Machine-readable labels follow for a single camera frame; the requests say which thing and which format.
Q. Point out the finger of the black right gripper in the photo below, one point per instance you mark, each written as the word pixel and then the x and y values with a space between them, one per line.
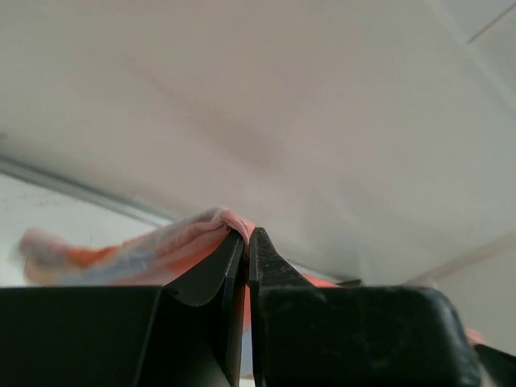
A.
pixel 499 365

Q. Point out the orange grey checkered cloth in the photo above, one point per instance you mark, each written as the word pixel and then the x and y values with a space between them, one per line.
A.
pixel 155 259

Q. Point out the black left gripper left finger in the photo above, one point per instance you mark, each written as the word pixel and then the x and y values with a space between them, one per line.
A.
pixel 185 333

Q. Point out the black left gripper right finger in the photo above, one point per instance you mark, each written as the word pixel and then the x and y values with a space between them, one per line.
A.
pixel 305 335

